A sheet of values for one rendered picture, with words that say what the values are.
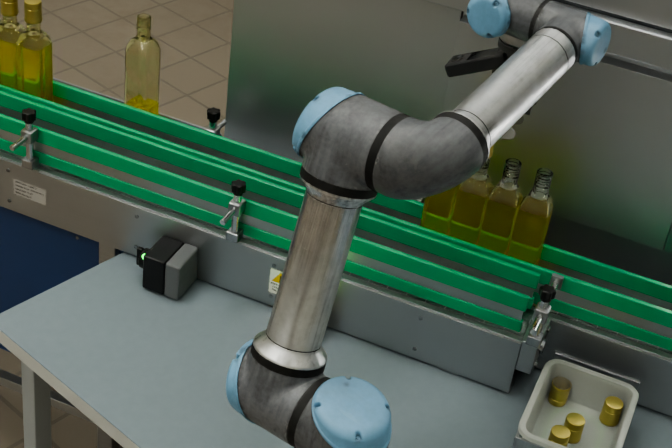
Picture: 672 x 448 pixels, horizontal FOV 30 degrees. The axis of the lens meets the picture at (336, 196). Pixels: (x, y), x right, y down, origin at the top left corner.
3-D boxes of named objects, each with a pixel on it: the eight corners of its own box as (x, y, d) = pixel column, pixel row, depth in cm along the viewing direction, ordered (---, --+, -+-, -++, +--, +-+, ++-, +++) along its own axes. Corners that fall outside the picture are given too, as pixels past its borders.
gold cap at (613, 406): (605, 410, 229) (611, 392, 226) (622, 420, 227) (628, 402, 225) (595, 419, 227) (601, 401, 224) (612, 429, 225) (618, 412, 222)
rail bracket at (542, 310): (557, 311, 232) (571, 258, 225) (532, 365, 219) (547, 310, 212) (541, 306, 233) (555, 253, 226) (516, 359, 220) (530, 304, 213)
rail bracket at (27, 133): (42, 167, 253) (41, 110, 246) (21, 185, 248) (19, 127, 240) (26, 161, 254) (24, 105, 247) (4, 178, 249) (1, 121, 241)
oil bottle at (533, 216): (534, 282, 240) (558, 190, 228) (527, 299, 235) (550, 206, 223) (506, 273, 241) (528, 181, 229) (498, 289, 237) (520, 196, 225)
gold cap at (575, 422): (577, 446, 220) (583, 428, 218) (558, 439, 221) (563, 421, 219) (582, 434, 223) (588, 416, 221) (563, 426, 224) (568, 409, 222)
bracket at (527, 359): (547, 346, 235) (555, 317, 231) (533, 376, 227) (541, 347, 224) (528, 339, 236) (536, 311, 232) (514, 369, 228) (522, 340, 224)
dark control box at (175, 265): (197, 280, 249) (199, 247, 244) (177, 302, 243) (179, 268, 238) (160, 267, 251) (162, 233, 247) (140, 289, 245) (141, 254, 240)
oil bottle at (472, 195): (477, 263, 243) (497, 171, 231) (468, 278, 238) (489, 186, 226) (449, 253, 244) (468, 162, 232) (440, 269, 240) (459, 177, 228)
